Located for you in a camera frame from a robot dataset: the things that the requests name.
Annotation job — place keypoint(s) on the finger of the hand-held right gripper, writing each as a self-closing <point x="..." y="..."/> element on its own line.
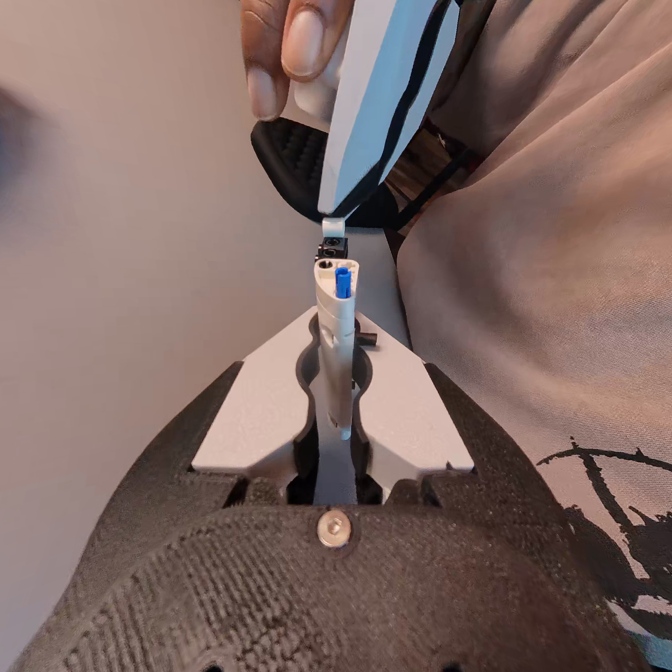
<point x="441" y="47"/>
<point x="367" y="105"/>

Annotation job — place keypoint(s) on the white red lego assembly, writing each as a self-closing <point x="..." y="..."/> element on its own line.
<point x="336" y="341"/>

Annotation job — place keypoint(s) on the person's right forearm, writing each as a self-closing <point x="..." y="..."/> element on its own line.
<point x="488" y="78"/>

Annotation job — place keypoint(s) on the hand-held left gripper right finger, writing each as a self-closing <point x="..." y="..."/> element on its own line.
<point x="414" y="420"/>

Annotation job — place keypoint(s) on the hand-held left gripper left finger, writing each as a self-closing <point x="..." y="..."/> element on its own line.
<point x="252" y="420"/>

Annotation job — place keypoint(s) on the person's right hand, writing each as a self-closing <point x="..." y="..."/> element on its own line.
<point x="273" y="42"/>

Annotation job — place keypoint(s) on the small white lego piece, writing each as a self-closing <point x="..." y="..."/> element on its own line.
<point x="333" y="228"/>

